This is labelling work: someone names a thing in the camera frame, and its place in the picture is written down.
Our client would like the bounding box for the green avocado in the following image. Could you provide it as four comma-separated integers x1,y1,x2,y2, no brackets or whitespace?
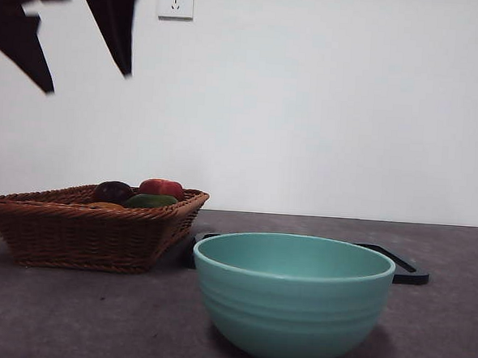
122,191,181,213

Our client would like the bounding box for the dark rectangular tray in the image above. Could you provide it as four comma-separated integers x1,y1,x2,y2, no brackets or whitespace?
182,231,431,287

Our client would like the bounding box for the brown kiwifruit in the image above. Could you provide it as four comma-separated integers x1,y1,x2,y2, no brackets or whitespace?
86,201,125,211

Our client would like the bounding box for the dark purple plum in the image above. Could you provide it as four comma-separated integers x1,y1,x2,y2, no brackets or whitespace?
92,179,136,207

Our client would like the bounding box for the brown wicker basket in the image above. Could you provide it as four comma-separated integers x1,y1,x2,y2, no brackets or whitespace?
0,177,211,279

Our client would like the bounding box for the white wall socket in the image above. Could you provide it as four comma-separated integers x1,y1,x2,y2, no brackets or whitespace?
157,0,195,22

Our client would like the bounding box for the red apple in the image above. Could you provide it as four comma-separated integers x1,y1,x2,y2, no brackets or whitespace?
137,177,186,202

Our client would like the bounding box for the teal ribbed bowl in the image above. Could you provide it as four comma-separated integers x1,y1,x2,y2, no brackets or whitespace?
186,228,399,358

